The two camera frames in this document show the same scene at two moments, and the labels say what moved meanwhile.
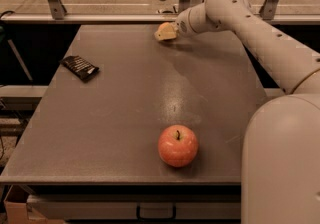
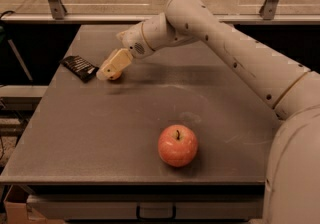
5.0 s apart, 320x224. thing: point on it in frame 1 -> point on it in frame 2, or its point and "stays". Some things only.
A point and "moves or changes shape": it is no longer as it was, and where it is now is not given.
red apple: x=177 y=146 stays
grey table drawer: x=137 y=206 stays
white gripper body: x=182 y=26 -> x=134 y=43
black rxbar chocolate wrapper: x=78 y=67 stays
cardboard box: x=16 y=210 stays
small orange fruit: x=165 y=27 moves or changes shape
